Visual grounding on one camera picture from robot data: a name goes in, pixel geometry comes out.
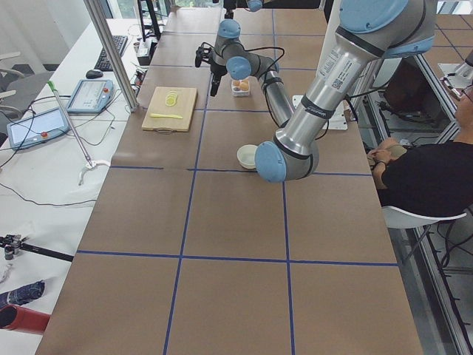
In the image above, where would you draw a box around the wooden cutting board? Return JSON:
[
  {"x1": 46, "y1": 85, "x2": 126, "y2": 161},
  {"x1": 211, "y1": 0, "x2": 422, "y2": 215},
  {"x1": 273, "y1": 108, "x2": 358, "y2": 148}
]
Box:
[{"x1": 141, "y1": 87, "x2": 197, "y2": 132}]

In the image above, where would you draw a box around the black keyboard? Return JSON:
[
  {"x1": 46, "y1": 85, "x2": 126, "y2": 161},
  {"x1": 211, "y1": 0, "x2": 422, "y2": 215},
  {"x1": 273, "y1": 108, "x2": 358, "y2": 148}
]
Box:
[{"x1": 93, "y1": 35, "x2": 129, "y2": 72}]

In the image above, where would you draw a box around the seated person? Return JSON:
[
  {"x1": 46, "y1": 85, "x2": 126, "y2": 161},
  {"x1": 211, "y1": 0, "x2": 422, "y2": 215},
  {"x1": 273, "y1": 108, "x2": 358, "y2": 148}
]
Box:
[{"x1": 365, "y1": 85, "x2": 472, "y2": 217}]

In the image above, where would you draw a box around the black computer mouse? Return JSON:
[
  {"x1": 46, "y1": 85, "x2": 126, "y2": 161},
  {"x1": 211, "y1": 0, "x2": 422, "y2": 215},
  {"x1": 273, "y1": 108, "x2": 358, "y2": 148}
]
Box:
[{"x1": 86, "y1": 69, "x2": 103, "y2": 79}]

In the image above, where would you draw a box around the aluminium frame post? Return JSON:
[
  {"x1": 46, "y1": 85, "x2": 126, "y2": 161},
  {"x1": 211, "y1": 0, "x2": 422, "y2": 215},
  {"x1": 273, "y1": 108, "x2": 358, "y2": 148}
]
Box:
[{"x1": 84, "y1": 0, "x2": 138, "y2": 112}]

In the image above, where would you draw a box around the white paper bowl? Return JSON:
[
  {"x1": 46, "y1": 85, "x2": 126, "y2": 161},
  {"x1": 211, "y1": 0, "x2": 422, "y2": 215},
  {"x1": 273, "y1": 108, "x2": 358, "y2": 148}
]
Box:
[{"x1": 236, "y1": 144, "x2": 258, "y2": 169}]

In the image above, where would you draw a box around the red cylinder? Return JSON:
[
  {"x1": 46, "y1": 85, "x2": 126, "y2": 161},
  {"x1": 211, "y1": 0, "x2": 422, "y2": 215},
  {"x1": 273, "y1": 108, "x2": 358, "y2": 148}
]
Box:
[{"x1": 1, "y1": 305, "x2": 50, "y2": 335}]

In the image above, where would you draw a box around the clear plastic egg box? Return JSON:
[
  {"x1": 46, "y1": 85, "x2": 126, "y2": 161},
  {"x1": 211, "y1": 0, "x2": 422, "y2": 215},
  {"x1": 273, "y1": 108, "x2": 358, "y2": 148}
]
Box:
[{"x1": 231, "y1": 78, "x2": 251, "y2": 97}]

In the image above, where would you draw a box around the black tripod clamp rod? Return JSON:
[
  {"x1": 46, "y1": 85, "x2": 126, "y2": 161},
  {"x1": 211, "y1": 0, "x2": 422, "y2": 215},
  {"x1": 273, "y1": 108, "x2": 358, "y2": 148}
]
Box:
[{"x1": 1, "y1": 234, "x2": 74, "y2": 262}]

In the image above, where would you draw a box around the near teach pendant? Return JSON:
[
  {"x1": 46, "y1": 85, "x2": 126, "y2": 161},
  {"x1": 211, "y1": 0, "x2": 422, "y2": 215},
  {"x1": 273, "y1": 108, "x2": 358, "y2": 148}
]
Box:
[{"x1": 7, "y1": 108, "x2": 70, "y2": 150}]

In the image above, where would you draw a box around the yellow plastic knife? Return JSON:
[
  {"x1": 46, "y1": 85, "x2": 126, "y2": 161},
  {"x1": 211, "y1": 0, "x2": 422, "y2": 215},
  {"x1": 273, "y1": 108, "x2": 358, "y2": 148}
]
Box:
[{"x1": 149, "y1": 113, "x2": 183, "y2": 119}]

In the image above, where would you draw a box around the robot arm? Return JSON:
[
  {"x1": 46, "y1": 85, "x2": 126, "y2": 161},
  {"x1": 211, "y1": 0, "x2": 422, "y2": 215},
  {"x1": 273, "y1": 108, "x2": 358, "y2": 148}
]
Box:
[{"x1": 209, "y1": 1, "x2": 437, "y2": 183}]

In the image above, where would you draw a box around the teach pendant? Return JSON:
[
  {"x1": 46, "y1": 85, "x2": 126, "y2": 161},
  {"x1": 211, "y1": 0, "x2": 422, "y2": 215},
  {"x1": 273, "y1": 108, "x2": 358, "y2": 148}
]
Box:
[
  {"x1": 67, "y1": 79, "x2": 115, "y2": 115},
  {"x1": 7, "y1": 108, "x2": 70, "y2": 150}
]

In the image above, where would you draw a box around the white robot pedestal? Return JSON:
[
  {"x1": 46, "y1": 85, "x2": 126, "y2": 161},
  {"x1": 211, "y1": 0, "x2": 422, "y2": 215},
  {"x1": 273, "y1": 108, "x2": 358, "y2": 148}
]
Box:
[{"x1": 309, "y1": 1, "x2": 360, "y2": 132}]

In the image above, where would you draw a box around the far teach pendant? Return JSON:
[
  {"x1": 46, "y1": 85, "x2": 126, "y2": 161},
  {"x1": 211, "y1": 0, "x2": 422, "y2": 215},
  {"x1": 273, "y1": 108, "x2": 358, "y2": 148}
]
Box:
[{"x1": 67, "y1": 79, "x2": 115, "y2": 115}]

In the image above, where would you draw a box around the grabber stick with green handle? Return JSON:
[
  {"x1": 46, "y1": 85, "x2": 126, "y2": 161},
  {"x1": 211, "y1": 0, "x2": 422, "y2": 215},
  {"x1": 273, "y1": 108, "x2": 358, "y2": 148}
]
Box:
[{"x1": 47, "y1": 80, "x2": 111, "y2": 186}]

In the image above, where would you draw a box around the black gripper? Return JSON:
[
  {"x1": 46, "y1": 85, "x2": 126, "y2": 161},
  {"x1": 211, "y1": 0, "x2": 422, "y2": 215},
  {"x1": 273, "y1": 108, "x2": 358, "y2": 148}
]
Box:
[{"x1": 209, "y1": 58, "x2": 226, "y2": 97}]

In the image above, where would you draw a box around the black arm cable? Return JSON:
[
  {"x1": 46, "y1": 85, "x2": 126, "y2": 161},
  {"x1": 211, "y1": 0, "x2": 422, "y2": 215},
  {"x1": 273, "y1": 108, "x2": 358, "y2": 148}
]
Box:
[{"x1": 243, "y1": 46, "x2": 286, "y2": 82}]

